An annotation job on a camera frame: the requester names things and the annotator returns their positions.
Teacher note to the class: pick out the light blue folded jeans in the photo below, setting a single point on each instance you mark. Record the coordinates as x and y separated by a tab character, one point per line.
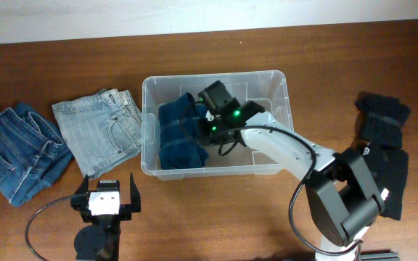
102	130

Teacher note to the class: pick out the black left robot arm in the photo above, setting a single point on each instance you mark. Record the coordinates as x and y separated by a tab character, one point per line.
100	240

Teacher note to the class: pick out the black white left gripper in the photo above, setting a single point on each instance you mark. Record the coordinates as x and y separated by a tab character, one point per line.
80	201

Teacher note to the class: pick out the teal blue garment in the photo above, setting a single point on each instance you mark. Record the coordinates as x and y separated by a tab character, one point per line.
179	132

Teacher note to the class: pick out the dark blue folded jeans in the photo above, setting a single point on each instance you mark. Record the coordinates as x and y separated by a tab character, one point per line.
33	154

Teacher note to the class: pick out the black fuzzy garment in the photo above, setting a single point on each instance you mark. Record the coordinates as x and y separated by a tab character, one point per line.
384	118

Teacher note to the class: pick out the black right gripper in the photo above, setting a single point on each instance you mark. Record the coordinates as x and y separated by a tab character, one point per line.
210	135

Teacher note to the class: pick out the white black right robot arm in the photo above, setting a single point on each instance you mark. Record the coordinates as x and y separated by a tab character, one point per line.
342	195

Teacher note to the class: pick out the clear plastic storage bin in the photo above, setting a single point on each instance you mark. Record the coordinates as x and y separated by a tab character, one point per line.
267	88

